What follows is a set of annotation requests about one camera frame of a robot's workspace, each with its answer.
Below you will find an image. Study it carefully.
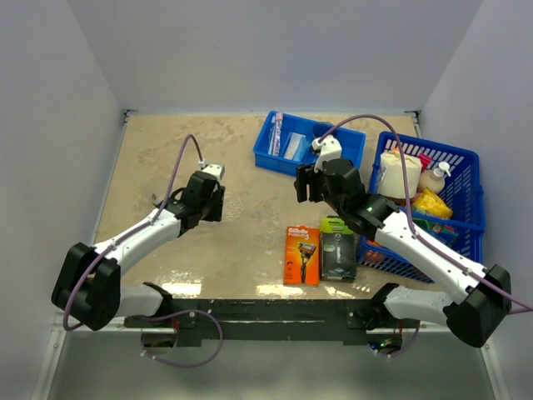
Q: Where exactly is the pink wrapped toothbrush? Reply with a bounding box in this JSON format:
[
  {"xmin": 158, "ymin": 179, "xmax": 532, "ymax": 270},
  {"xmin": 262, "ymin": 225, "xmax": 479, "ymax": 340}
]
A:
[{"xmin": 268, "ymin": 112, "xmax": 284, "ymax": 157}]

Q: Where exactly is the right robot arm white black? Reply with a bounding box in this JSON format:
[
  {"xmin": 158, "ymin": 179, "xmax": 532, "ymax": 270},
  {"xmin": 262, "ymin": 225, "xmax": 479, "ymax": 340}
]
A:
[{"xmin": 294, "ymin": 158, "xmax": 511, "ymax": 348}]

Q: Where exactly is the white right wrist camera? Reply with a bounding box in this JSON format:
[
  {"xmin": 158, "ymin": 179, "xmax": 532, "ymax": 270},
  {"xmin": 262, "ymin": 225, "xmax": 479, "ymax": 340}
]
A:
[{"xmin": 311, "ymin": 135, "xmax": 342, "ymax": 173}]

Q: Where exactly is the orange Gillette Fusion5 razor box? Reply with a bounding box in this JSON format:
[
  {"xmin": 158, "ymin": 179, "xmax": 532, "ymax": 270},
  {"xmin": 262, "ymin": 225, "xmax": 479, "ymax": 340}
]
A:
[{"xmin": 283, "ymin": 226, "xmax": 321, "ymax": 286}]

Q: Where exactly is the light blue toothpaste tube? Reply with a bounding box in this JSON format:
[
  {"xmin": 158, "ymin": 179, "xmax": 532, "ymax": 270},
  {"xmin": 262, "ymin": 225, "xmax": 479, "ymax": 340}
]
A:
[{"xmin": 292, "ymin": 133, "xmax": 308, "ymax": 162}]

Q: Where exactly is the pink packet in basket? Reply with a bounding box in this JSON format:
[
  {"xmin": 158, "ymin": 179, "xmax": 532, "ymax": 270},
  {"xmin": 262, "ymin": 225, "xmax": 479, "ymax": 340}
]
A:
[{"xmin": 417, "ymin": 152, "xmax": 432, "ymax": 172}]

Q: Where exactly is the white toothpaste tube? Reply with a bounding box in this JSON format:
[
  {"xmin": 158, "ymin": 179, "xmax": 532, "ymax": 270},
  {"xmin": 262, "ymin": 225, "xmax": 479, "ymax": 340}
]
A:
[{"xmin": 283, "ymin": 132, "xmax": 304, "ymax": 160}]

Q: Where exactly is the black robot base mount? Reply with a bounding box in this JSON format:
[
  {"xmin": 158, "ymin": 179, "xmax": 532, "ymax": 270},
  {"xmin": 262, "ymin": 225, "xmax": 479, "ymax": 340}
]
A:
[{"xmin": 125, "ymin": 299, "xmax": 416, "ymax": 347}]

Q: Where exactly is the beige wrapped roll package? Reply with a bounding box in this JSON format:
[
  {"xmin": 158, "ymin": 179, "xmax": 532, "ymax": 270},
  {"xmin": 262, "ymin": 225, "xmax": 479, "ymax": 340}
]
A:
[{"xmin": 376, "ymin": 149, "xmax": 421, "ymax": 199}]

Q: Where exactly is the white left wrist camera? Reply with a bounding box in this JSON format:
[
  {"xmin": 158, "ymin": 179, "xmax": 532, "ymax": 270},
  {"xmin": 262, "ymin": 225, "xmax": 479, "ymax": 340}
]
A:
[{"xmin": 201, "ymin": 163, "xmax": 225, "ymax": 182}]

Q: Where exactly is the blue plastic shopping basket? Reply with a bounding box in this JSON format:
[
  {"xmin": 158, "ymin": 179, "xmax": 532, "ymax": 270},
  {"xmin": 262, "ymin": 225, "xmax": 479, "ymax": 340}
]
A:
[{"xmin": 357, "ymin": 135, "xmax": 486, "ymax": 283}]

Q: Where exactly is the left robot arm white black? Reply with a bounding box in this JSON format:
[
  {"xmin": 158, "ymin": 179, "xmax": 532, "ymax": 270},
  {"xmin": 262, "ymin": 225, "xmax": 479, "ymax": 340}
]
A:
[{"xmin": 51, "ymin": 163, "xmax": 225, "ymax": 331}]

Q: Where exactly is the red blue packet in basket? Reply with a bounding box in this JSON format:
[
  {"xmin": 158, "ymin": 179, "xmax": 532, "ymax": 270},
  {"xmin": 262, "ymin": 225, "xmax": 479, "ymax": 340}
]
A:
[{"xmin": 414, "ymin": 218, "xmax": 459, "ymax": 248}]

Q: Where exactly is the blue plastic divided bin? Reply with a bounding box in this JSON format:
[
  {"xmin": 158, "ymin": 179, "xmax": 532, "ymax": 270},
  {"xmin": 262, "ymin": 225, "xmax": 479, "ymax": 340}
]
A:
[{"xmin": 252, "ymin": 110, "xmax": 367, "ymax": 176}]

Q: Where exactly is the lotion pump bottle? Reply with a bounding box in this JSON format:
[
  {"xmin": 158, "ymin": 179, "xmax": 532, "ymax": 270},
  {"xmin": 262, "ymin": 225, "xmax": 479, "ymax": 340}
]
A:
[{"xmin": 418, "ymin": 162, "xmax": 451, "ymax": 195}]

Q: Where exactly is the yellow snack packet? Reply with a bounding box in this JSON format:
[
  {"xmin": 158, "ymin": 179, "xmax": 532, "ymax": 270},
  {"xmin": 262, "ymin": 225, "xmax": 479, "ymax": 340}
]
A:
[{"xmin": 411, "ymin": 188, "xmax": 453, "ymax": 220}]

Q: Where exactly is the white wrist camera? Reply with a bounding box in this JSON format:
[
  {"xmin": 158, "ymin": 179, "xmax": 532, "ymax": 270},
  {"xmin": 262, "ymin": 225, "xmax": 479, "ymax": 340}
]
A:
[
  {"xmin": 311, "ymin": 135, "xmax": 342, "ymax": 173},
  {"xmin": 201, "ymin": 163, "xmax": 225, "ymax": 182}
]

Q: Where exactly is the green black Gillette razor box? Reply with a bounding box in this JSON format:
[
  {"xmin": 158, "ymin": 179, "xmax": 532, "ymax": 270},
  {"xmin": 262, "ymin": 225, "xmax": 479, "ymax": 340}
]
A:
[{"xmin": 320, "ymin": 216, "xmax": 357, "ymax": 283}]

